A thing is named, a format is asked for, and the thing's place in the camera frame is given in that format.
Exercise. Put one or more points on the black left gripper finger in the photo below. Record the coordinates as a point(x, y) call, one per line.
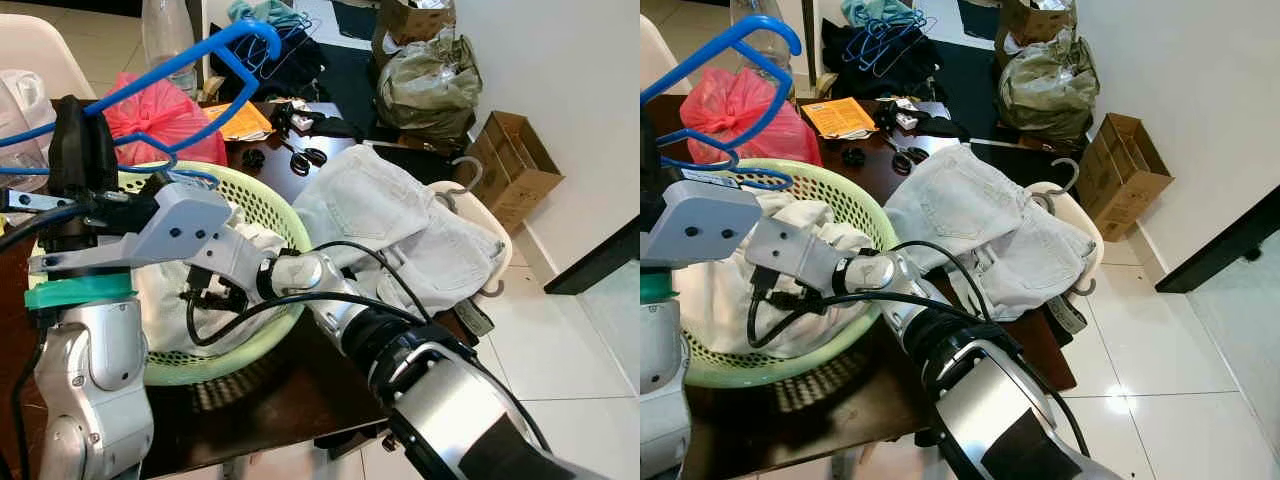
point(652, 160)
point(104, 155)
point(68, 150)

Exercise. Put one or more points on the blue plastic hanger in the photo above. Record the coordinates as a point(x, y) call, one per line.
point(700, 60)
point(150, 71)

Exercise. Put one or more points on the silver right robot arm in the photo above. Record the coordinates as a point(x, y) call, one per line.
point(450, 410)
point(990, 410)

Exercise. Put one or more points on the grey hanger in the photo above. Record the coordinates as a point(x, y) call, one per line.
point(1079, 172)
point(480, 172)

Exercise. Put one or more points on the clear plastic bag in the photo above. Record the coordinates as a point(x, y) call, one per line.
point(20, 110)

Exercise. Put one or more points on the pink plastic bag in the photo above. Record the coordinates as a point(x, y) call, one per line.
point(160, 120)
point(740, 115)

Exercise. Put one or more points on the green plastic laundry basket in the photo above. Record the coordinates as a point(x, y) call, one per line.
point(200, 372)
point(760, 372)

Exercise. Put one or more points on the black ledge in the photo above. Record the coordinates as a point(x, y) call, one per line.
point(600, 255)
point(1220, 240)

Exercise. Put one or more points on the clear plastic bottle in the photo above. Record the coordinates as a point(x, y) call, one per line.
point(168, 40)
point(770, 42)

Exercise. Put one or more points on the open cardboard box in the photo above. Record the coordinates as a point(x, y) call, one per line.
point(1130, 190)
point(520, 185)

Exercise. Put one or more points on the black round knob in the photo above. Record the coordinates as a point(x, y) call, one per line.
point(855, 157)
point(252, 158)

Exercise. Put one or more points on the orange packet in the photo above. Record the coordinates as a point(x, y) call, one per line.
point(840, 118)
point(240, 120)

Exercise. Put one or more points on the cream denim shorts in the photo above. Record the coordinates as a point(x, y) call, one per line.
point(970, 210)
point(380, 210)

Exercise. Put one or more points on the black pouch with label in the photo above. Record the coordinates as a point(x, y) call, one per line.
point(940, 125)
point(330, 125)

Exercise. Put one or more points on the black clothes pile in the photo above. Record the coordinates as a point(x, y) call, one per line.
point(300, 70)
point(850, 80)

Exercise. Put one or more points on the teal cloth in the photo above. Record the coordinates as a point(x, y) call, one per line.
point(880, 12)
point(265, 12)

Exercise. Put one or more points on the olive plastic bag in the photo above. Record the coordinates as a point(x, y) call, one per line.
point(1045, 90)
point(430, 90)

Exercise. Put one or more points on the cardboard box with foil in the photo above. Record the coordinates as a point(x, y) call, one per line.
point(400, 25)
point(1020, 25)

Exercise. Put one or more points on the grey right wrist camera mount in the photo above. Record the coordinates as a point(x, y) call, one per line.
point(800, 255)
point(240, 255)

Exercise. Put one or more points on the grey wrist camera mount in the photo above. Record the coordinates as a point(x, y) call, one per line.
point(800, 255)
point(180, 225)
point(240, 255)
point(700, 225)

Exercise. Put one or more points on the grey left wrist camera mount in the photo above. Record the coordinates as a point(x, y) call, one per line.
point(180, 225)
point(700, 225)

